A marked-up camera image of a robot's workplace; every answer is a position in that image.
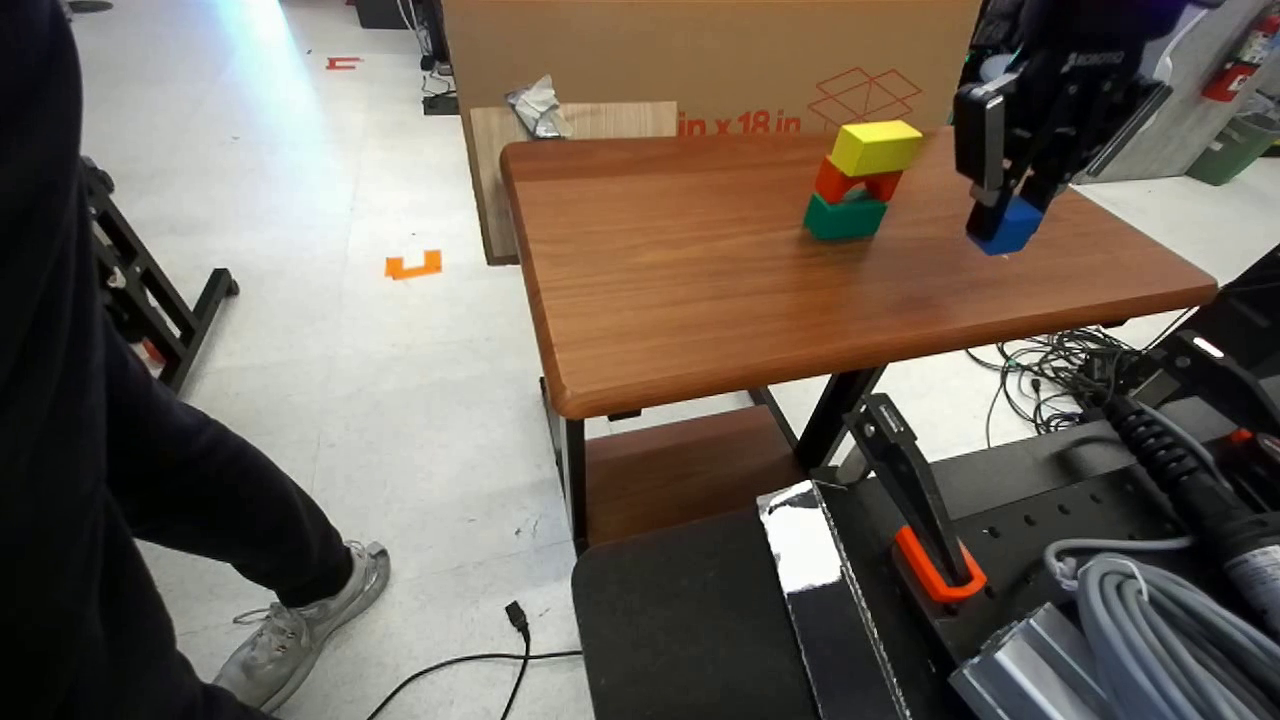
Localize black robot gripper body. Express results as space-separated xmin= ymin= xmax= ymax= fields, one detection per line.
xmin=953 ymin=0 xmax=1167 ymax=208

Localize blue block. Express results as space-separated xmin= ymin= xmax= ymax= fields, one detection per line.
xmin=969 ymin=201 xmax=1045 ymax=256

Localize yellow block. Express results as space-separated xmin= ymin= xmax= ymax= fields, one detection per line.
xmin=830 ymin=119 xmax=926 ymax=178

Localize green block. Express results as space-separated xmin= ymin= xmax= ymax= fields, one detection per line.
xmin=803 ymin=197 xmax=889 ymax=246

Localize red block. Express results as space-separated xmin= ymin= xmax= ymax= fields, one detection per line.
xmin=813 ymin=160 xmax=902 ymax=205

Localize large cardboard box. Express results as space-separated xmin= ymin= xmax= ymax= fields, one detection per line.
xmin=440 ymin=0 xmax=979 ymax=135

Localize black table leg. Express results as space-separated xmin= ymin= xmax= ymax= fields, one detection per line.
xmin=797 ymin=367 xmax=882 ymax=472

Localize black perforated board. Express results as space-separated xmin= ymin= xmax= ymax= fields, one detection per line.
xmin=813 ymin=423 xmax=1280 ymax=720

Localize right orange black clamp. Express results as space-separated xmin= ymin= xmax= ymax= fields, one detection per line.
xmin=850 ymin=391 xmax=988 ymax=609

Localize wooden lower shelf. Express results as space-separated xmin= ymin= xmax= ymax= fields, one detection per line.
xmin=539 ymin=389 xmax=800 ymax=554

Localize orange floor tape marker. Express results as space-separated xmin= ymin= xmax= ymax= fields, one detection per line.
xmin=386 ymin=247 xmax=445 ymax=279

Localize grey sneaker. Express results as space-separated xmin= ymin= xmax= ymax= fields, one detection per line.
xmin=218 ymin=546 xmax=394 ymax=713

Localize person in dark clothes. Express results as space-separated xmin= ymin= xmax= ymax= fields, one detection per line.
xmin=0 ymin=0 xmax=352 ymax=720

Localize tangled black cables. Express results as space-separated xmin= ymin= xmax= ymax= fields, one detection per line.
xmin=965 ymin=324 xmax=1177 ymax=452

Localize black corrugated hose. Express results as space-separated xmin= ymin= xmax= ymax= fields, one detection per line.
xmin=1075 ymin=378 xmax=1280 ymax=635

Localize coiled grey cable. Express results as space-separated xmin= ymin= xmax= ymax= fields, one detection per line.
xmin=1042 ymin=534 xmax=1280 ymax=720

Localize black floor cable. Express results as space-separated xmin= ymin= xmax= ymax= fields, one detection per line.
xmin=366 ymin=596 xmax=588 ymax=720

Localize black stand frame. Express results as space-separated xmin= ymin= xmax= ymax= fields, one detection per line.
xmin=79 ymin=160 xmax=239 ymax=391

